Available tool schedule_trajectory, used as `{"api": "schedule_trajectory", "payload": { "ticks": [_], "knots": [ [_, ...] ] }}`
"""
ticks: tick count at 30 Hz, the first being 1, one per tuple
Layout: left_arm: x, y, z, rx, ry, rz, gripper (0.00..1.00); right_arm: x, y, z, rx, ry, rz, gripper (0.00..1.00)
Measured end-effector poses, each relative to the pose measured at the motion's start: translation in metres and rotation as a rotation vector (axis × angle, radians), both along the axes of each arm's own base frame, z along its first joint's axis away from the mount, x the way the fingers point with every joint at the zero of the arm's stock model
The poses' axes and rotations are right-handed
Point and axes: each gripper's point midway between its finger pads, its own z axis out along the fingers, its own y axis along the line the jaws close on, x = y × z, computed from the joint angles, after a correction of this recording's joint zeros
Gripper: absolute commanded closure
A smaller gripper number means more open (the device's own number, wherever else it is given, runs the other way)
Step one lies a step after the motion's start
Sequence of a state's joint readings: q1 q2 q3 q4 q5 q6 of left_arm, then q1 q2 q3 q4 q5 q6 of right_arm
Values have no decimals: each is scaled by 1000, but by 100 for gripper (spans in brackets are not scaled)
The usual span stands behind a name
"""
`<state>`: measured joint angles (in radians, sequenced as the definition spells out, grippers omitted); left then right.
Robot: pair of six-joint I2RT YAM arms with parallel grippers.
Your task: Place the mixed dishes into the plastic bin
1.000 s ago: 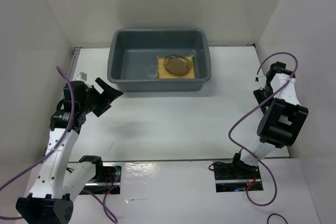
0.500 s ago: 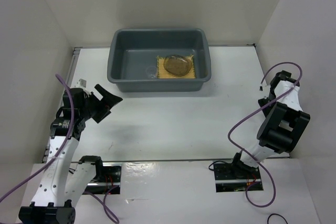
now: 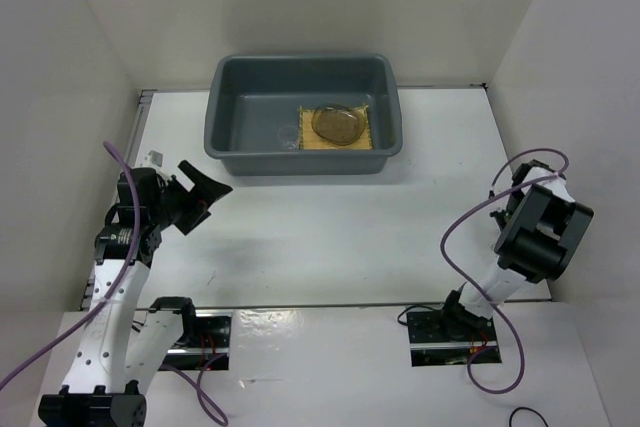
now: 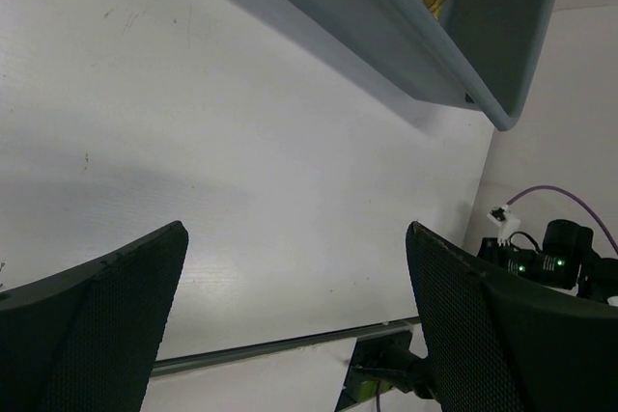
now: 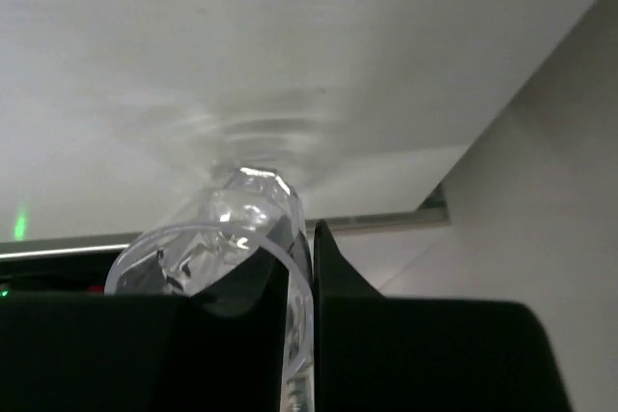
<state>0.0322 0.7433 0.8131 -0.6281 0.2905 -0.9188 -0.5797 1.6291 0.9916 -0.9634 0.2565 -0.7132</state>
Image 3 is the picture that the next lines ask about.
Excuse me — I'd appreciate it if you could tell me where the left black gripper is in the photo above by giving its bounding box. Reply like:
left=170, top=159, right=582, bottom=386
left=149, top=160, right=232, bottom=234

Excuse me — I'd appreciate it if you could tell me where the clear plastic cup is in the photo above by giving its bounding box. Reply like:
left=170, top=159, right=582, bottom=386
left=277, top=125, right=301, bottom=151

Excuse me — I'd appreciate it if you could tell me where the yellow bamboo mat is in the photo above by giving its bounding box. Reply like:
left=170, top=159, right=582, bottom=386
left=298, top=104, right=373, bottom=150

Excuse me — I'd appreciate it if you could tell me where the clear glass plate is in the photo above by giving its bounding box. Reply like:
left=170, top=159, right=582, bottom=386
left=311, top=104, right=367, bottom=146
left=312, top=112, right=364, bottom=145

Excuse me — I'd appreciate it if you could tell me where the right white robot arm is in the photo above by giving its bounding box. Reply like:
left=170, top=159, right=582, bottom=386
left=438, top=160, right=594, bottom=340

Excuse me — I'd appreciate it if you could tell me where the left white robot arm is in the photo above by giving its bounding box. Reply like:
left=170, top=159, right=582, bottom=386
left=38, top=161, right=232, bottom=426

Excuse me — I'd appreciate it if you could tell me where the grey plastic bin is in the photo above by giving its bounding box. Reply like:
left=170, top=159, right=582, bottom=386
left=204, top=53, right=403, bottom=176

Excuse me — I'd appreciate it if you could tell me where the black rubber band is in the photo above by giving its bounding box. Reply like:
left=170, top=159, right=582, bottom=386
left=507, top=406, right=549, bottom=427

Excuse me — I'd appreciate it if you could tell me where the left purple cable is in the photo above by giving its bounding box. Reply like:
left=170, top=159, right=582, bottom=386
left=0, top=141, right=230, bottom=422

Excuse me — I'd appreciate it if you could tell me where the purple cable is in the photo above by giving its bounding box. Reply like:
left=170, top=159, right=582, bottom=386
left=439, top=148, right=571, bottom=394
left=0, top=141, right=230, bottom=422

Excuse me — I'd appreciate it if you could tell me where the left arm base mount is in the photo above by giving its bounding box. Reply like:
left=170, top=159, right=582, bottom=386
left=130, top=309, right=234, bottom=373

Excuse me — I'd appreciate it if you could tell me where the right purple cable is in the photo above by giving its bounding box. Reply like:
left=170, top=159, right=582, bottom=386
left=439, top=148, right=571, bottom=394

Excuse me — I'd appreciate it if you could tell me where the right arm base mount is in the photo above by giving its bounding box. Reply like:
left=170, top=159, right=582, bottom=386
left=396, top=304, right=502, bottom=367

